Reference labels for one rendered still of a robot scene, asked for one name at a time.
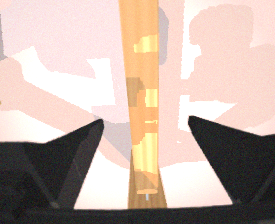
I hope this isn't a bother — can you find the wooden post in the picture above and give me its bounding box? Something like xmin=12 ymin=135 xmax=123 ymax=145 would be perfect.
xmin=127 ymin=149 xmax=168 ymax=209

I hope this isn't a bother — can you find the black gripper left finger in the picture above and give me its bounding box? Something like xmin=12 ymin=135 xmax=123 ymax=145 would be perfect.
xmin=0 ymin=119 xmax=104 ymax=209

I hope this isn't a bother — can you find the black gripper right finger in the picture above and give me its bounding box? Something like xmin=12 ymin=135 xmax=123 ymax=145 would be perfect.
xmin=187 ymin=115 xmax=275 ymax=204

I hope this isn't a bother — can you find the light wooden board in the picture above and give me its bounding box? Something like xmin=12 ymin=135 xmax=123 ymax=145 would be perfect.
xmin=119 ymin=0 xmax=159 ymax=200

